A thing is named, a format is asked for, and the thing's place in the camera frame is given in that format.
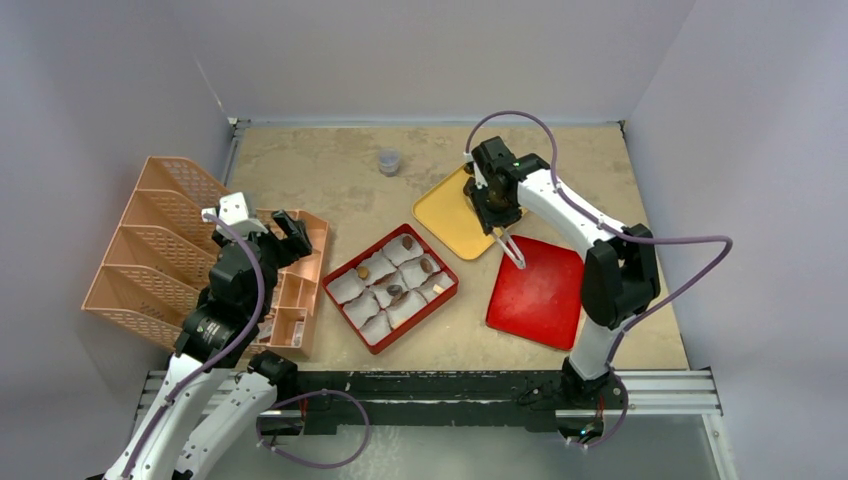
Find metal serving tongs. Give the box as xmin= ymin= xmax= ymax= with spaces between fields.
xmin=491 ymin=229 xmax=527 ymax=270

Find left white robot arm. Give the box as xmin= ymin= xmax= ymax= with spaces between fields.
xmin=103 ymin=207 xmax=313 ymax=479

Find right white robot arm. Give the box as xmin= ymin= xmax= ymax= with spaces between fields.
xmin=463 ymin=136 xmax=660 ymax=407

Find red compartment chocolate box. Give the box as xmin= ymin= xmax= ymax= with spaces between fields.
xmin=321 ymin=224 xmax=460 ymax=355

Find yellow plastic tray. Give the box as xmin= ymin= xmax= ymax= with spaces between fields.
xmin=412 ymin=166 xmax=494 ymax=261

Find pink plastic file rack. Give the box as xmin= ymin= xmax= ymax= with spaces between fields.
xmin=82 ymin=156 xmax=330 ymax=360

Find red box lid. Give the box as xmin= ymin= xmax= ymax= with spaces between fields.
xmin=485 ymin=236 xmax=584 ymax=351

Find small clear plastic jar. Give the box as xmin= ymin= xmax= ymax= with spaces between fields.
xmin=378 ymin=148 xmax=401 ymax=177

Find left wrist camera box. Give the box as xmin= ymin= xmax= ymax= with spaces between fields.
xmin=200 ymin=192 xmax=263 ymax=240

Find black metal base rail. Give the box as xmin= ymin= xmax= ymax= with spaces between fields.
xmin=142 ymin=367 xmax=723 ymax=439

